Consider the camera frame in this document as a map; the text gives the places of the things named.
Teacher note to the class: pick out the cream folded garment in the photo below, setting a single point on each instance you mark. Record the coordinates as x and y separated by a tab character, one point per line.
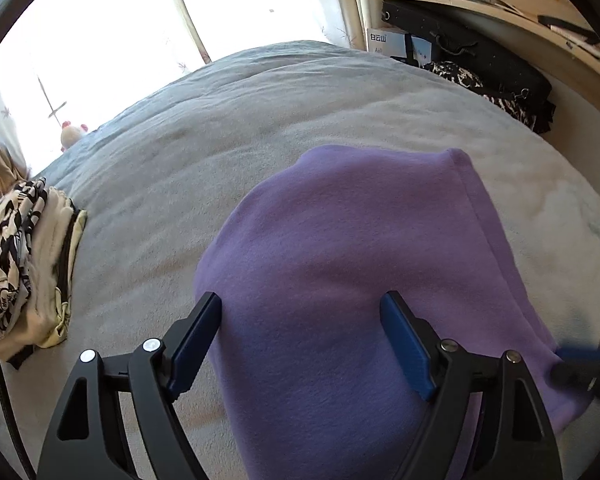
50	270

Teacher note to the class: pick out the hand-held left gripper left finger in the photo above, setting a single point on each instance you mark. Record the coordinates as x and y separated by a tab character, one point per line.
195	345

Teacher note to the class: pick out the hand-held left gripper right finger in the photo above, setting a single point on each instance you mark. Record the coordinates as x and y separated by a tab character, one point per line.
407	345

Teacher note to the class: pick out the wooden shelf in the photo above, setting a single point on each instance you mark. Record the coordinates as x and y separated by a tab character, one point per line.
510	17

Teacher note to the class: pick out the black white printed folded garment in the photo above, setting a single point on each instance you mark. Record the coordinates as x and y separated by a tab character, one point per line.
5	260

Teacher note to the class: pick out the black remote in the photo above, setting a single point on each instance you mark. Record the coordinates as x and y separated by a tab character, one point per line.
565	26

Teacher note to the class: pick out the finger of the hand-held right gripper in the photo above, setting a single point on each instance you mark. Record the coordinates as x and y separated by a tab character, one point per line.
580	355

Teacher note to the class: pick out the purple zip hoodie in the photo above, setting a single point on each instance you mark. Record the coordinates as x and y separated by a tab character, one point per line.
330	260

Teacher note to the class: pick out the white cardboard box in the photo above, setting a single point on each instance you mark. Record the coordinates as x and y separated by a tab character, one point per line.
380	42

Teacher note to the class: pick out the black bag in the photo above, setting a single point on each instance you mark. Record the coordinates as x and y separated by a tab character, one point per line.
480	55

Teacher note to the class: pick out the black white patterned cloth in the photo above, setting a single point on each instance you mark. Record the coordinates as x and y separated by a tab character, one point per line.
450	72

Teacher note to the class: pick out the grey bed blanket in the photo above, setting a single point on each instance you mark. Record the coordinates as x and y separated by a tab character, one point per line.
230	125

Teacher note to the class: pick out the white plush toy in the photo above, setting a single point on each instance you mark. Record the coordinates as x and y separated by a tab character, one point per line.
71	134

